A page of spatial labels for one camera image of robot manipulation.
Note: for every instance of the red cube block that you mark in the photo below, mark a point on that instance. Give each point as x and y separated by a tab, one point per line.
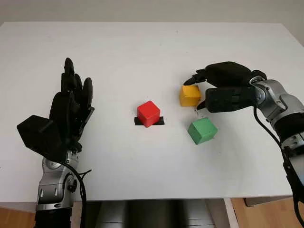
148	114

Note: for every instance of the white table leg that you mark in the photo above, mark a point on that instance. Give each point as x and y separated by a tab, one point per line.
231	213

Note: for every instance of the dark grey robot torso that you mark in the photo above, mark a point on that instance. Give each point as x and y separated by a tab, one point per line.
152	213

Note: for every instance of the green cube block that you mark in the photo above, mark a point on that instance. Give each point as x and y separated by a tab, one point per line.
202	131

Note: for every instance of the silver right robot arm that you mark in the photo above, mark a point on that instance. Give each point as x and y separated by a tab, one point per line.
275	99

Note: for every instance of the black tape strip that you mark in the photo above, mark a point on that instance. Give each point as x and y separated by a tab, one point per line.
161	121

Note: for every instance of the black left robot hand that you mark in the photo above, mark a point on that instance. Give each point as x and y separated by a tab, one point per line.
66	111

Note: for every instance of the yellow cube block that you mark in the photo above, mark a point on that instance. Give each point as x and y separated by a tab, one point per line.
190	96

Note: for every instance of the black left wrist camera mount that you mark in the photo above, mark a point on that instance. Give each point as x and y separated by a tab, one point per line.
38	135

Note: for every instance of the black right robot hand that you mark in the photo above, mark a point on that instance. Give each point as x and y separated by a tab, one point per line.
228	73

